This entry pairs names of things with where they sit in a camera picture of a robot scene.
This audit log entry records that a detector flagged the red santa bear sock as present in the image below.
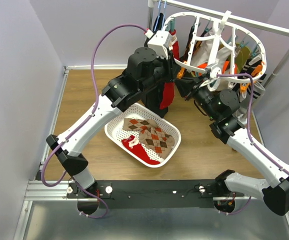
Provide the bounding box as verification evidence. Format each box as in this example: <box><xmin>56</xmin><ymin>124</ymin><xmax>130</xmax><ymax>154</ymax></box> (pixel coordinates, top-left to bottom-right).
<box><xmin>121</xmin><ymin>135</ymin><xmax>160</xmax><ymax>165</ymax></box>

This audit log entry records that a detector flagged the beige argyle sock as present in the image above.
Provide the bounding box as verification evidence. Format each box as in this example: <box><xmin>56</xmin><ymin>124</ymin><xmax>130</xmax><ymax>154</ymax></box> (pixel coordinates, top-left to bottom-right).
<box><xmin>122</xmin><ymin>118</ymin><xmax>175</xmax><ymax>159</ymax></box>

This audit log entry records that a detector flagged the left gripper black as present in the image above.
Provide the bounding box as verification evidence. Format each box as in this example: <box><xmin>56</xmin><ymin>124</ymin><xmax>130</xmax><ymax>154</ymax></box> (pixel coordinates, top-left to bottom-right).
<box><xmin>138</xmin><ymin>49</ymin><xmax>181</xmax><ymax>94</ymax></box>

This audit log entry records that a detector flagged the white drying rack frame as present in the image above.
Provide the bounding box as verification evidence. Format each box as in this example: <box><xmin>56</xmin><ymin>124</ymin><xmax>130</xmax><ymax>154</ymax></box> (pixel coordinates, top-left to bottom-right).
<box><xmin>147</xmin><ymin>0</ymin><xmax>289</xmax><ymax>121</ymax></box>

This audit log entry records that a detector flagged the white orange hanging sock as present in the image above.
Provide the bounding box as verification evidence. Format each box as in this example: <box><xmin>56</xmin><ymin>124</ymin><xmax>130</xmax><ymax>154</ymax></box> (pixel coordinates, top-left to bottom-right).
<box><xmin>190</xmin><ymin>39</ymin><xmax>232</xmax><ymax>73</ymax></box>

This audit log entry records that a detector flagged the red hanging sock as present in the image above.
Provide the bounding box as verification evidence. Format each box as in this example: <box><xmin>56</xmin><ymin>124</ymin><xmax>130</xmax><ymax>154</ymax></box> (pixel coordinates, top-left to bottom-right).
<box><xmin>169</xmin><ymin>30</ymin><xmax>180</xmax><ymax>61</ymax></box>

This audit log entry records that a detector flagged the grey striped hanging sock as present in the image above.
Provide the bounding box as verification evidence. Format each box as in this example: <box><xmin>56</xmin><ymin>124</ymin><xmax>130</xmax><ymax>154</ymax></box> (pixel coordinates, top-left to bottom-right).
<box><xmin>233</xmin><ymin>81</ymin><xmax>266</xmax><ymax>125</ymax></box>

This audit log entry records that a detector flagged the dark argyle hanging sock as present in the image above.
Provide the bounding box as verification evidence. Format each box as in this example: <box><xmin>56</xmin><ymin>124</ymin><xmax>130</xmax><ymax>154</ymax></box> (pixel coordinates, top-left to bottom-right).
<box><xmin>181</xmin><ymin>24</ymin><xmax>205</xmax><ymax>63</ymax></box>

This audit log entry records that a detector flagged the white perforated plastic basket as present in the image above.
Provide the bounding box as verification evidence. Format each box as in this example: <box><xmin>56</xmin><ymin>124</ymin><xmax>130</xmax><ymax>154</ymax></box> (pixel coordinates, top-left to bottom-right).
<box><xmin>104</xmin><ymin>103</ymin><xmax>182</xmax><ymax>168</ymax></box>

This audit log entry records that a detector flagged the aluminium rail frame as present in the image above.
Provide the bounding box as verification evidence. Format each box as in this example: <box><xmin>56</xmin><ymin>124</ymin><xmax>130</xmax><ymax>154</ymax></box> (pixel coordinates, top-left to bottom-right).
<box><xmin>14</xmin><ymin>65</ymin><xmax>289</xmax><ymax>240</ymax></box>

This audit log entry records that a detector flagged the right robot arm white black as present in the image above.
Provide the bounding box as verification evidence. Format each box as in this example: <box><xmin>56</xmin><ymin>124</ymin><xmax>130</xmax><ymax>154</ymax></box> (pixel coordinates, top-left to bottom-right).
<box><xmin>175</xmin><ymin>78</ymin><xmax>289</xmax><ymax>216</ymax></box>

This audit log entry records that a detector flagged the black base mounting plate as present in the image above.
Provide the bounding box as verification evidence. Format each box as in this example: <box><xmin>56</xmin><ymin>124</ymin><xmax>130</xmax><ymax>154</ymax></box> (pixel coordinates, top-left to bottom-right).
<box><xmin>66</xmin><ymin>179</ymin><xmax>246</xmax><ymax>210</ymax></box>

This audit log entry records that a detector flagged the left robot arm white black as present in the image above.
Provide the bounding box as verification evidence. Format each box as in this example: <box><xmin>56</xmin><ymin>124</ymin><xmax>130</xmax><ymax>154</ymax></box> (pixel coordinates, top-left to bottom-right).
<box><xmin>46</xmin><ymin>46</ymin><xmax>176</xmax><ymax>198</ymax></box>

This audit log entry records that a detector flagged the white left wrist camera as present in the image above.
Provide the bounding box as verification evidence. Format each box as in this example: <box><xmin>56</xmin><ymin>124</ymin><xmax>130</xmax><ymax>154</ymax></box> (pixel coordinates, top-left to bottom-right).
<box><xmin>147</xmin><ymin>30</ymin><xmax>172</xmax><ymax>60</ymax></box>

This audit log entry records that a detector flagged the black sock on blue hanger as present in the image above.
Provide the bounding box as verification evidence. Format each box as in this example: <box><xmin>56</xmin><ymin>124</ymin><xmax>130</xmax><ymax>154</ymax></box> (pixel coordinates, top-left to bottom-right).
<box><xmin>152</xmin><ymin>13</ymin><xmax>165</xmax><ymax>33</ymax></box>

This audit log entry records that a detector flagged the white round clip hanger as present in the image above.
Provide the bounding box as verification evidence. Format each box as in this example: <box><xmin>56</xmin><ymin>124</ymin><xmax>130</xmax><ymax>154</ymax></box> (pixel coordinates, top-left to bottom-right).
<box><xmin>162</xmin><ymin>11</ymin><xmax>267</xmax><ymax>88</ymax></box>

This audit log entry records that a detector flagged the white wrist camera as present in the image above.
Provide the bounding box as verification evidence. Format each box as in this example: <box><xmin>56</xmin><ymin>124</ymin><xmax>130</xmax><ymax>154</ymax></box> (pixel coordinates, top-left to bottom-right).
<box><xmin>204</xmin><ymin>63</ymin><xmax>222</xmax><ymax>85</ymax></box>
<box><xmin>147</xmin><ymin>30</ymin><xmax>172</xmax><ymax>60</ymax></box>

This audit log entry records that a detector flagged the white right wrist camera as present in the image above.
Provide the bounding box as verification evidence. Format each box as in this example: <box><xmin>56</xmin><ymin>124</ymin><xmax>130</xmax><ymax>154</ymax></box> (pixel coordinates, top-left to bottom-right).
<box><xmin>204</xmin><ymin>63</ymin><xmax>222</xmax><ymax>85</ymax></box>

